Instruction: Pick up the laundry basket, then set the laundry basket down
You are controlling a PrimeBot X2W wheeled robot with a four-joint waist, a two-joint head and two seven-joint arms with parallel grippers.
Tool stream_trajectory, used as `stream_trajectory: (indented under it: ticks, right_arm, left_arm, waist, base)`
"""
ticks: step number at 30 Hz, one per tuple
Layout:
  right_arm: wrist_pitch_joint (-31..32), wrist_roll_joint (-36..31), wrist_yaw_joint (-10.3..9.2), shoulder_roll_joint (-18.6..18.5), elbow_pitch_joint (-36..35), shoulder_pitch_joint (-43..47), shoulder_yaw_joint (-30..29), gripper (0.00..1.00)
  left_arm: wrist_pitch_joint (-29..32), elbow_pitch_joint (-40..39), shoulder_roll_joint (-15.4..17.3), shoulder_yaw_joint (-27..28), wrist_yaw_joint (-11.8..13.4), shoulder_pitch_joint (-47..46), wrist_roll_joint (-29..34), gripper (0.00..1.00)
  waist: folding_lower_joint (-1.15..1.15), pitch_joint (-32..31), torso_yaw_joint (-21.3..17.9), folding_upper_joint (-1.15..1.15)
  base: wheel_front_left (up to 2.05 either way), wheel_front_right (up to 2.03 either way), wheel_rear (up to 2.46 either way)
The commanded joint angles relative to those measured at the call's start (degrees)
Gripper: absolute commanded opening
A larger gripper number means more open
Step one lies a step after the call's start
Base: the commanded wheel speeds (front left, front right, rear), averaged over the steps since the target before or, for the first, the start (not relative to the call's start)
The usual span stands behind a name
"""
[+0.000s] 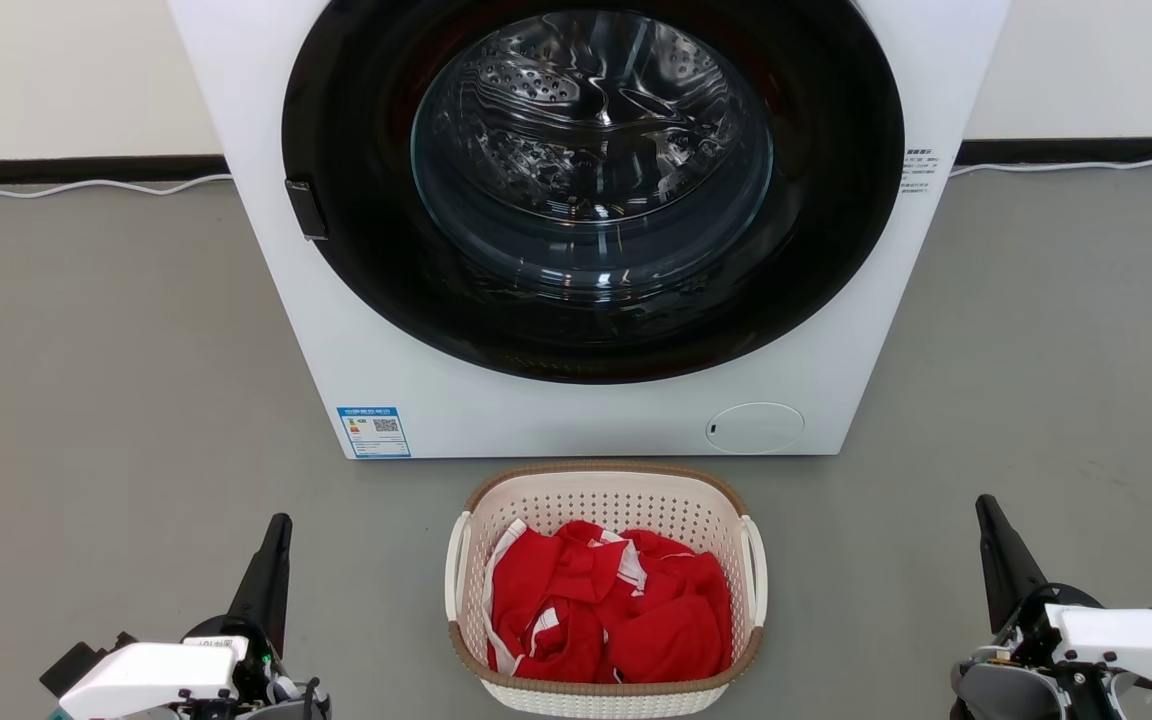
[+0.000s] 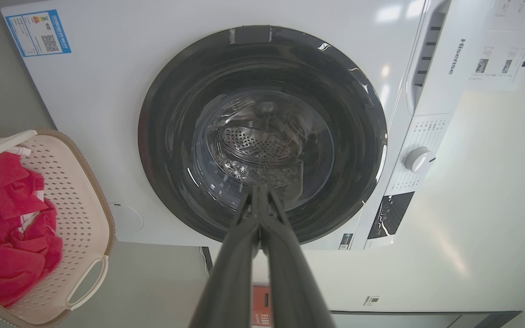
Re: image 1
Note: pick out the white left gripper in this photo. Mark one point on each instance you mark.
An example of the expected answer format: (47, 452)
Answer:
(151, 682)

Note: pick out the white front-load washing machine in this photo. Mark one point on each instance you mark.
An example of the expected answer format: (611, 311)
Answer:
(586, 420)

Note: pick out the black round glass washer door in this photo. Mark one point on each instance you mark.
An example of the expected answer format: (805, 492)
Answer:
(356, 250)

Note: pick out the white perforated laundry basket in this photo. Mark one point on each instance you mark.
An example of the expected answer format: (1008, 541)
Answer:
(616, 500)

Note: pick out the red and white garment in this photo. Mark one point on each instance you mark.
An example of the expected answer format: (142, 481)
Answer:
(666, 630)

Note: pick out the blue energy label sticker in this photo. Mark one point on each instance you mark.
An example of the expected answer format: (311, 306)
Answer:
(374, 432)

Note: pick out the small printed text sticker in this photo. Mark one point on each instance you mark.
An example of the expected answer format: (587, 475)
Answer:
(920, 172)

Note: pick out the round white filter cover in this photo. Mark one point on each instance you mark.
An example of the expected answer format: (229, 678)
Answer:
(756, 428)

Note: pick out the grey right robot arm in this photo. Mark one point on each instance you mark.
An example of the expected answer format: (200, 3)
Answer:
(996, 692)

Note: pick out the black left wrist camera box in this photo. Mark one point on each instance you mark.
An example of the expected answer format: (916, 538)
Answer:
(76, 666)

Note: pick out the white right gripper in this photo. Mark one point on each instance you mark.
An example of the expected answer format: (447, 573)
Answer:
(1126, 640)

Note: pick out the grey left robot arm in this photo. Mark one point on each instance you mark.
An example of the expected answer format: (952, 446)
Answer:
(291, 708)

